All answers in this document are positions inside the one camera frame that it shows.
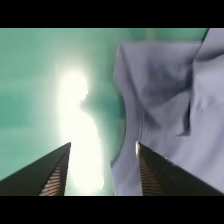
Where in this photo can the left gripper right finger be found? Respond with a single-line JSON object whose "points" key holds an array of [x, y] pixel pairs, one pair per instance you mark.
{"points": [[165, 178]]}

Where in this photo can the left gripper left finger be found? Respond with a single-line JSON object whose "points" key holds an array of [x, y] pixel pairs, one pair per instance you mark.
{"points": [[46, 175]]}

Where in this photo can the light blue shirt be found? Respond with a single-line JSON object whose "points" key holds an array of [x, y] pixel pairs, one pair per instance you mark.
{"points": [[166, 100]]}

